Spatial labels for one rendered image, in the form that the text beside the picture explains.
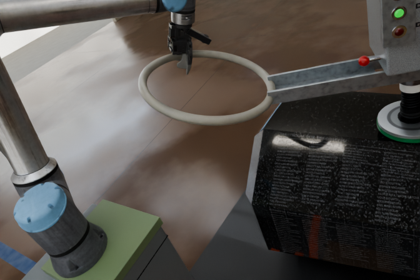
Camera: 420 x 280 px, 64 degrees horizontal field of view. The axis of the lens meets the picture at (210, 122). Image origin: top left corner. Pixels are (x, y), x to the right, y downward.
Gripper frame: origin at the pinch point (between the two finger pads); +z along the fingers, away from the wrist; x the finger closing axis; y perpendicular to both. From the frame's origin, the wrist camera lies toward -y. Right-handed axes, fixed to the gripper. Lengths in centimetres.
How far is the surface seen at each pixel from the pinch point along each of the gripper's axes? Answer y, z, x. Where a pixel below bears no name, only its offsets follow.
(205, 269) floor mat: -6, 117, 27
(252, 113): -6.1, -7.4, 46.3
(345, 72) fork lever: -43, -15, 42
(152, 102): 22.2, -7.3, 32.1
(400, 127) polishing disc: -56, -2, 61
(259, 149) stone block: -26.4, 30.5, 26.0
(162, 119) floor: -32, 148, -159
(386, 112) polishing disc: -60, -1, 52
